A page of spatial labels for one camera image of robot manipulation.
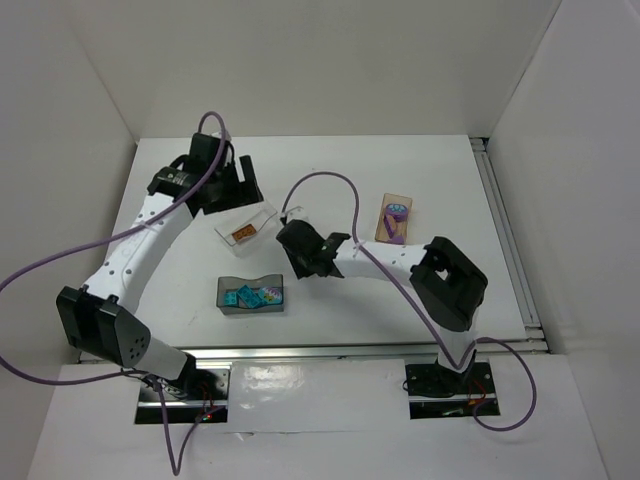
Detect orange lego brick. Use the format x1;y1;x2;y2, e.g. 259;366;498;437
232;224;257;243

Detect aluminium rail right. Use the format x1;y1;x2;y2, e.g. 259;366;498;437
469;137;550;353

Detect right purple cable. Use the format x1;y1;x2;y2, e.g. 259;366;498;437
280;172;539;431

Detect grey plastic container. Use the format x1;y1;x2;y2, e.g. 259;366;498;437
216;274;285;316

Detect small teal lego brick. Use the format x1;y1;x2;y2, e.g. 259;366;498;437
223;291;239;307

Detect clear plastic container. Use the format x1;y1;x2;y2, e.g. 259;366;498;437
214;201;279;258

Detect orange tinted plastic container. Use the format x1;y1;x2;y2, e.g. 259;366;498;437
374;193;413;245

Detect aluminium rail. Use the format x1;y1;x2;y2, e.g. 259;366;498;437
77;340;551;364
469;137;550;353

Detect teal long lego brick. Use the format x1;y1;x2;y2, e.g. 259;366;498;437
236;285;264;309

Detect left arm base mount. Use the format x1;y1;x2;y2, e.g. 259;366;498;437
134;367;230;425

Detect teal round lego piece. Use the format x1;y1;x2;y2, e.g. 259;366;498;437
260;287;283;305

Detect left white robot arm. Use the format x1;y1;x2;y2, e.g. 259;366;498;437
56;133;264;399

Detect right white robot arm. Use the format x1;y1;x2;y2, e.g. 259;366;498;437
276;219;488;379

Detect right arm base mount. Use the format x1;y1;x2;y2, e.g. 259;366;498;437
402;362;500;420

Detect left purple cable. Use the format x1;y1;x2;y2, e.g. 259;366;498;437
0;112;231;476

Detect purple cable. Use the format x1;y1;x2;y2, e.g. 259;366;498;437
0;112;231;476
280;172;539;431

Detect aluminium rail front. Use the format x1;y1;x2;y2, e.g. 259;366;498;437
77;340;551;364

